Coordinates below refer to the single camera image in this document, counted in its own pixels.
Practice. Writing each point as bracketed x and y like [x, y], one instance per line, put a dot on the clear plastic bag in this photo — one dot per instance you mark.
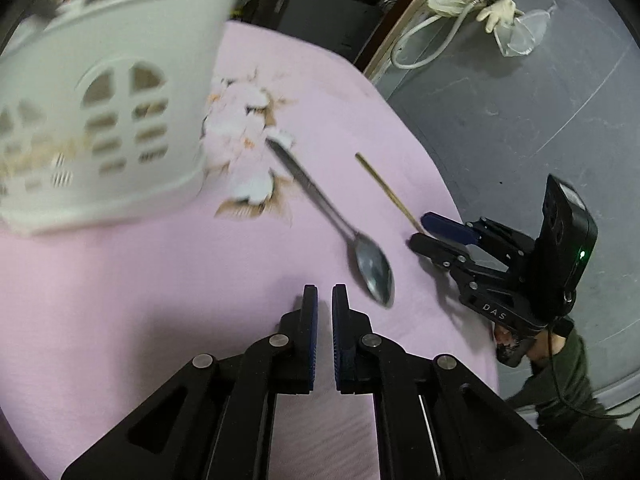
[520, 35]

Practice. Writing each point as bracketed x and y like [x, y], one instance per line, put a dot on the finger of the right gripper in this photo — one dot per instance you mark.
[442, 254]
[448, 229]

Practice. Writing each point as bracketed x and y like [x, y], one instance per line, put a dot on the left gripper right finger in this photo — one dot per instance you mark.
[348, 327]

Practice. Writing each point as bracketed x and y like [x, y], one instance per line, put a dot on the white work glove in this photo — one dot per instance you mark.
[492, 13]

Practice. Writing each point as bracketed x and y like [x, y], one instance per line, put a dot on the pink floral tablecloth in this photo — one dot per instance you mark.
[94, 321]

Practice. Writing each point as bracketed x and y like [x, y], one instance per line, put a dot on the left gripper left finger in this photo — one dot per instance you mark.
[299, 354]

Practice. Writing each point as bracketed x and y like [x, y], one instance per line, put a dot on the white plastic utensil holder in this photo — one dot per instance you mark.
[102, 111]

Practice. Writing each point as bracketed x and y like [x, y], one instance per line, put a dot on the person right hand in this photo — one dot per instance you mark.
[505, 337]

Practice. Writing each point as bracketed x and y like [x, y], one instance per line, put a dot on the gold long-handled spoon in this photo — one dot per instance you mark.
[389, 193]

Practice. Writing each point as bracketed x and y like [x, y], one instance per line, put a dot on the person right forearm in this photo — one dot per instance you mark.
[560, 391]

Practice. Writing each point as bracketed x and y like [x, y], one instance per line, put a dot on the grey cabinet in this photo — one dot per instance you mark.
[340, 26]

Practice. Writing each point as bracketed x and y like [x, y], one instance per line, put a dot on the large oval steel spoon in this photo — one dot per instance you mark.
[373, 267]

